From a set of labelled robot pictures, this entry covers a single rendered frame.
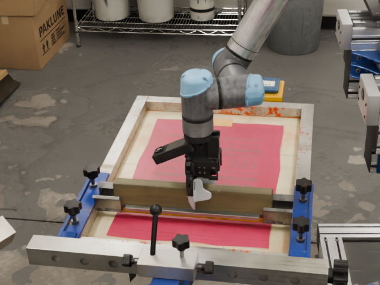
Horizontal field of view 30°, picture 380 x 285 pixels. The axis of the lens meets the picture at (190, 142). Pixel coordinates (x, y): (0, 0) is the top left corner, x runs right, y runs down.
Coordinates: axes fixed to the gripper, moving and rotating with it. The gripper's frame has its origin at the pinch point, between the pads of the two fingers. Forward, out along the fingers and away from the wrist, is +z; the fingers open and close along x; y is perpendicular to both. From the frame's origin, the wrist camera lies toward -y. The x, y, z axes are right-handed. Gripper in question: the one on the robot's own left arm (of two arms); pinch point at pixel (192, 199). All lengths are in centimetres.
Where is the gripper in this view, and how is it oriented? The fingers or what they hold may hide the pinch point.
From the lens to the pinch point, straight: 181.5
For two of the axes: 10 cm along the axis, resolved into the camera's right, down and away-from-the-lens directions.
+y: 9.8, 0.6, -1.7
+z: 0.4, 8.6, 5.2
